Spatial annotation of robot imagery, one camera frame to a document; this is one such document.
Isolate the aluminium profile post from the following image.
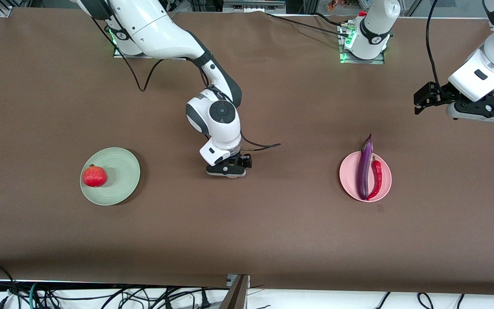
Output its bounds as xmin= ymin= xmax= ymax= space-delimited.
xmin=219 ymin=273 xmax=251 ymax=309

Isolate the red apple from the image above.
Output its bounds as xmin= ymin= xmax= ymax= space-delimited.
xmin=83 ymin=164 xmax=108 ymax=188

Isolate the red chili pepper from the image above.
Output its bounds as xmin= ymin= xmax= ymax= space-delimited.
xmin=367 ymin=155 xmax=383 ymax=201

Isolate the purple eggplant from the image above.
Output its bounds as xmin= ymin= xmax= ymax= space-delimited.
xmin=357 ymin=133 xmax=374 ymax=201

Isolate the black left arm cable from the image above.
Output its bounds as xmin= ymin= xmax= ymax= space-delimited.
xmin=425 ymin=0 xmax=441 ymax=88

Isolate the light green plate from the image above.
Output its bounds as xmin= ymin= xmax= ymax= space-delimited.
xmin=80 ymin=147 xmax=141 ymax=206

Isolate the grey background device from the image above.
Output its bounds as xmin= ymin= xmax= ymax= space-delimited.
xmin=223 ymin=0 xmax=286 ymax=12

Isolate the pink plate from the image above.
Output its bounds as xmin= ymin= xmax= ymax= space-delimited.
xmin=339 ymin=151 xmax=392 ymax=203

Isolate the brown table cover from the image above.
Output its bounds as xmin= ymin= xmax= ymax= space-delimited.
xmin=0 ymin=6 xmax=494 ymax=297

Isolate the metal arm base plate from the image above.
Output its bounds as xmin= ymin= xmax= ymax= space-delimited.
xmin=338 ymin=24 xmax=386 ymax=65
xmin=113 ymin=41 xmax=153 ymax=59

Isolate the long black table cable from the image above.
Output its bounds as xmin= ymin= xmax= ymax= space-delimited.
xmin=265 ymin=12 xmax=351 ymax=37

